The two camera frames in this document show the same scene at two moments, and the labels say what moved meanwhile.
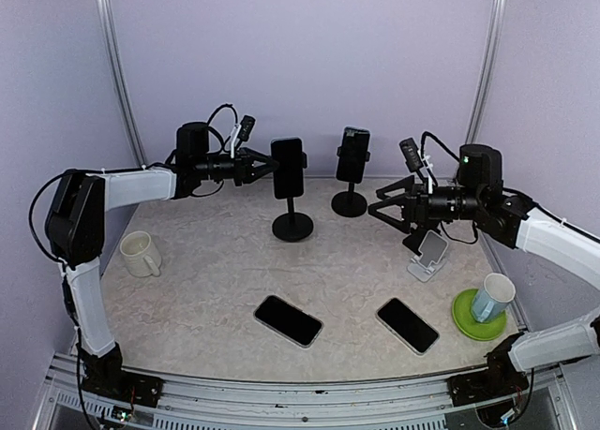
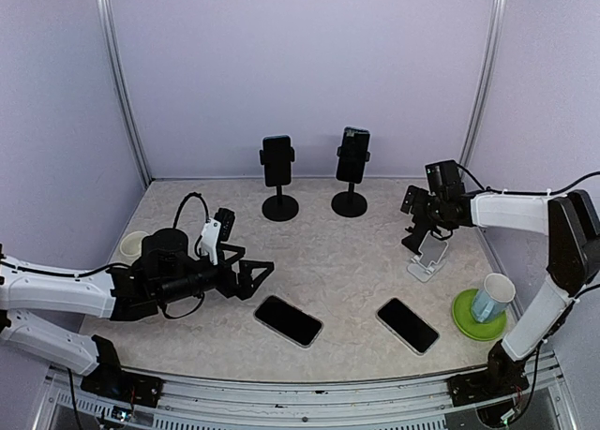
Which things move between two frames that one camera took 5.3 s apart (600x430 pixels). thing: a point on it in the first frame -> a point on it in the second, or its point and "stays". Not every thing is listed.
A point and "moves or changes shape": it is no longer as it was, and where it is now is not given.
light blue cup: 490,301 stays
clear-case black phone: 288,320 stays
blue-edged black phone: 352,157 stays
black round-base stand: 293,227 -> 277,155
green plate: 466,322 stays
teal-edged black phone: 289,176 moves or changes shape
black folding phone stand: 415,240 stays
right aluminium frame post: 489,61 stays
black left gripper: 243,165 -> 244,288
